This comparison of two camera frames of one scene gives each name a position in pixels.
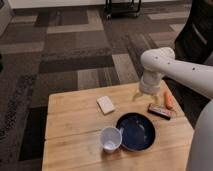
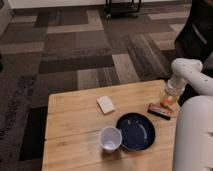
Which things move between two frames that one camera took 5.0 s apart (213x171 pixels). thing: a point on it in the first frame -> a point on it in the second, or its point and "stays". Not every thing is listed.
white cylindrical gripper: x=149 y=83 -> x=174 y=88
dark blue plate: x=138 y=131 stays
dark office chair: x=194 y=42 stays
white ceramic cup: x=110 y=139 stays
